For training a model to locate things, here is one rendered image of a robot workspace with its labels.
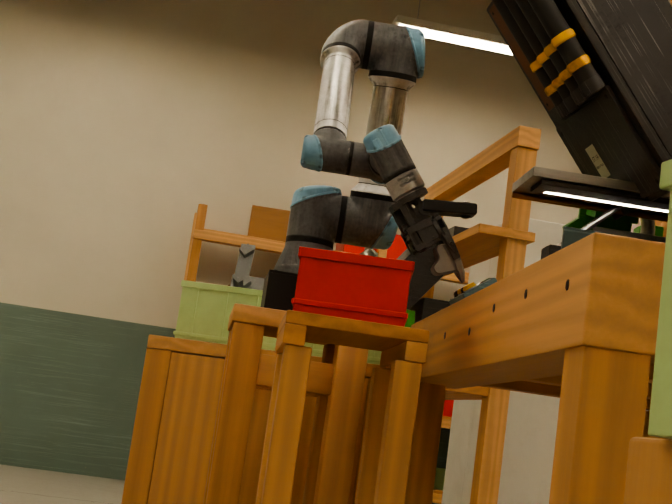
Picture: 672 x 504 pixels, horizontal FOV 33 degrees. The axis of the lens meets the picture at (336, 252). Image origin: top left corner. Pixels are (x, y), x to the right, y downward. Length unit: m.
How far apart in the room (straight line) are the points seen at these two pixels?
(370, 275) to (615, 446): 0.71
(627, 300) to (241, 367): 1.22
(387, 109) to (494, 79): 7.59
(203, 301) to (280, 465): 1.26
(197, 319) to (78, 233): 6.28
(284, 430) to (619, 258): 0.76
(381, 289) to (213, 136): 7.64
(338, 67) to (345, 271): 0.72
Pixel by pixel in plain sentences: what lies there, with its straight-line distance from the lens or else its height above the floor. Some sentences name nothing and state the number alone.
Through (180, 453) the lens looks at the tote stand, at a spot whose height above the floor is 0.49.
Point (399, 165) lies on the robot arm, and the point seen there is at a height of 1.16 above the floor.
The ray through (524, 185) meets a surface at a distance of 2.22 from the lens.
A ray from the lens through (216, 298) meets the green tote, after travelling 3.22.
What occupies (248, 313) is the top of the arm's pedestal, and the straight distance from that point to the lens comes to 2.55.
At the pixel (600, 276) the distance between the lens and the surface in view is 1.51.
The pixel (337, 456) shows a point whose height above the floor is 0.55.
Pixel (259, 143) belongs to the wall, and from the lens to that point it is 9.68.
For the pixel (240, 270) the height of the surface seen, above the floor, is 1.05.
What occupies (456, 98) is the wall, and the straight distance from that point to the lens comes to 10.15.
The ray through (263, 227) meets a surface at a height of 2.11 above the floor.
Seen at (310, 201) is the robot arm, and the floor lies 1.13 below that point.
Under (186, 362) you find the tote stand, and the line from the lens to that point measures 3.10.
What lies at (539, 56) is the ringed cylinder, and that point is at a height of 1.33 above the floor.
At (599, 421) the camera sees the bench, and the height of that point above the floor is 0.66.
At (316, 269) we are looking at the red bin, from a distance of 2.07.
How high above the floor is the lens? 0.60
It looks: 9 degrees up
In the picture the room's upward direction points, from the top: 8 degrees clockwise
